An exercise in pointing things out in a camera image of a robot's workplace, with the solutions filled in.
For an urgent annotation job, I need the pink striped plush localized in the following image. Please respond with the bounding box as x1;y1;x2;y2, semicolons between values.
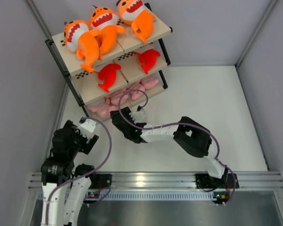
87;103;117;119
105;87;129;106
127;81;145;101
140;74;159;90

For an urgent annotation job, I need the large red shark plush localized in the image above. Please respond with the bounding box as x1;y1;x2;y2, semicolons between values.
95;63;121;92

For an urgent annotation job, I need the small red shark plush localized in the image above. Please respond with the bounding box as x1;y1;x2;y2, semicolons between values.
134;49;160;74

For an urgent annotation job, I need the orange shark plush face down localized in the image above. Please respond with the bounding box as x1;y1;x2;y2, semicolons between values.
64;20;101;73

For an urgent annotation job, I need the orange shark plush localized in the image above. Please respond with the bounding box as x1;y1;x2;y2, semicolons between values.
89;5;125;60

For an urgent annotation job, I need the orange shark plush facing up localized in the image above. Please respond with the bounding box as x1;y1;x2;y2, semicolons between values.
116;0;156;44

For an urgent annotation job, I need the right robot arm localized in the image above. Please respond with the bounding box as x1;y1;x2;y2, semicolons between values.
110;107;228;189

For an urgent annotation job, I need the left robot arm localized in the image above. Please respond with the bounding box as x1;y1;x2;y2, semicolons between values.
41;119;99;226

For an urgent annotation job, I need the beige three-tier shelf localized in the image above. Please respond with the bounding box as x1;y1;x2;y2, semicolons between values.
45;0;173;120

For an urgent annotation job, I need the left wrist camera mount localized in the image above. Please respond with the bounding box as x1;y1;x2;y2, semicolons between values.
77;118;96;139

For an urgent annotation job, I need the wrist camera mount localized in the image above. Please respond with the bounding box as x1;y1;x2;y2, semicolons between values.
129;106;146;123
77;118;96;139

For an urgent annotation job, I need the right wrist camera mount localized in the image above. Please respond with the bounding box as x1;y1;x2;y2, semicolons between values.
129;106;146;123

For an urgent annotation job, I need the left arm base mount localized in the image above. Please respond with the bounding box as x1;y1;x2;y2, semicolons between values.
89;173;112;189

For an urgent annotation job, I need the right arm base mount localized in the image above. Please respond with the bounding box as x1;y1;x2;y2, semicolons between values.
195;173;240;191

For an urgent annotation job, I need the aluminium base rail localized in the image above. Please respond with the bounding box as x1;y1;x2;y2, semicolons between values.
28;171;283;201

